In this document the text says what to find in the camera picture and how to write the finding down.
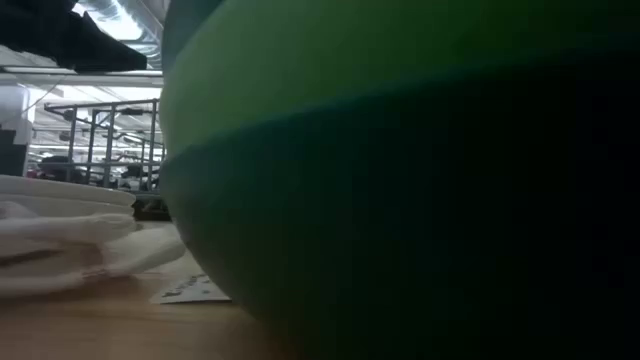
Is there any white red-striped kitchen towel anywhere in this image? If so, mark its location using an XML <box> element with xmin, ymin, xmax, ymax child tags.
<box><xmin>0</xmin><ymin>199</ymin><xmax>186</xmax><ymax>300</ymax></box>

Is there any white label with black writing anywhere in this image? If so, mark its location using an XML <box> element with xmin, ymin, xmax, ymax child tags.
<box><xmin>149</xmin><ymin>272</ymin><xmax>232</xmax><ymax>305</ymax></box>

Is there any teal green plate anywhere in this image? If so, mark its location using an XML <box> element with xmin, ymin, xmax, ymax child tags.
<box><xmin>159</xmin><ymin>44</ymin><xmax>640</xmax><ymax>360</ymax></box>

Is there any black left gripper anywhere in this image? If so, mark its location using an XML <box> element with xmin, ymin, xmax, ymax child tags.
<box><xmin>0</xmin><ymin>0</ymin><xmax>149</xmax><ymax>71</ymax></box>

